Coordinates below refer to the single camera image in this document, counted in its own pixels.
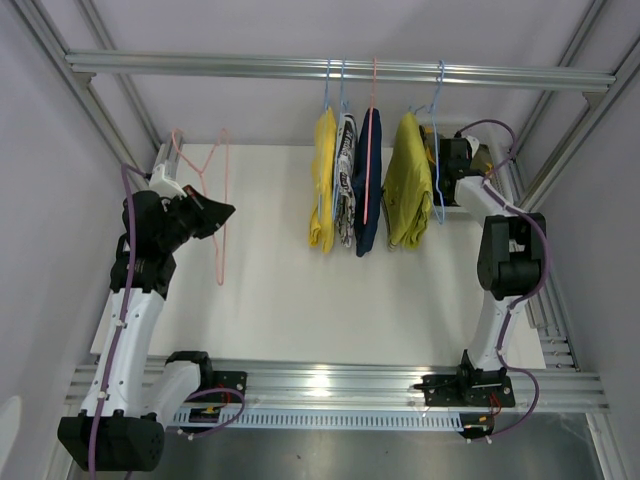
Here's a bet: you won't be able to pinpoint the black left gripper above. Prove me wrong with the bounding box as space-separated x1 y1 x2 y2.
158 185 235 251

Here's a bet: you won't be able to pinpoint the camouflage trousers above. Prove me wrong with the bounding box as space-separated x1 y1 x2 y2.
419 125 493 207

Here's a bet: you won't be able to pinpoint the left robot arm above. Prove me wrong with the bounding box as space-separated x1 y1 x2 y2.
57 186 235 475

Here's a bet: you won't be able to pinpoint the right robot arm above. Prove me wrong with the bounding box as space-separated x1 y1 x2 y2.
436 136 549 405

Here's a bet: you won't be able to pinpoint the yellow trousers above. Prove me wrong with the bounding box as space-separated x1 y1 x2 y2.
308 107 337 254

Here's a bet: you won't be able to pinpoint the black white print trousers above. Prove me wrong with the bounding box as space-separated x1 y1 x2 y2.
332 113 358 248

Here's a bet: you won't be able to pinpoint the navy blue trousers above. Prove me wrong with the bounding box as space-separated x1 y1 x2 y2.
352 108 382 257

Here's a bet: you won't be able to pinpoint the blue hanger of print trousers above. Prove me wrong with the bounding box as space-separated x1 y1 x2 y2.
332 58 349 220

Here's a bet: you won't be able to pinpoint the blue hanger of yellow trousers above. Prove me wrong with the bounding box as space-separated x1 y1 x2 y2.
317 58 332 223

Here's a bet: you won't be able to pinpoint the olive green trousers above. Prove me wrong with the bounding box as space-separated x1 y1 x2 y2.
383 112 433 250

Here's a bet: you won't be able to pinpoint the pink hanger of navy trousers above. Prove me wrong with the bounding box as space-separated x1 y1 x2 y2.
363 57 378 226

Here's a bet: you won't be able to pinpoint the blue hanger of olive trousers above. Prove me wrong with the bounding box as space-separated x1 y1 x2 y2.
410 59 446 225

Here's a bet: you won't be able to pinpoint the white plastic basket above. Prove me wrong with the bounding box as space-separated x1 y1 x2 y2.
416 112 516 220

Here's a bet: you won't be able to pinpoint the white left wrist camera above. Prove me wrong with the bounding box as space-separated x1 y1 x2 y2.
149 163 185 199

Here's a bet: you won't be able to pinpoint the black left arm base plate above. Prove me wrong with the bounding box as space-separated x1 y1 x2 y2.
196 370 248 405

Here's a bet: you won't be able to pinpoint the aluminium hanging rail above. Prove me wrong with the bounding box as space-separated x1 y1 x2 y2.
65 50 616 92

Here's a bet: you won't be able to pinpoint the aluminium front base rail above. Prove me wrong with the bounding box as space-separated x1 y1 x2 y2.
64 357 611 414

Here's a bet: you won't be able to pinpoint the white slotted cable duct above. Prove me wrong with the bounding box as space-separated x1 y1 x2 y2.
170 407 463 432

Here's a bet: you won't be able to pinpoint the aluminium frame left post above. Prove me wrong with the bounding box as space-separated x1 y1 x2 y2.
6 1 165 171

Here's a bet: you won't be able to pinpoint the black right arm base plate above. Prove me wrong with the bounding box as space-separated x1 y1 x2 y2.
413 374 516 408

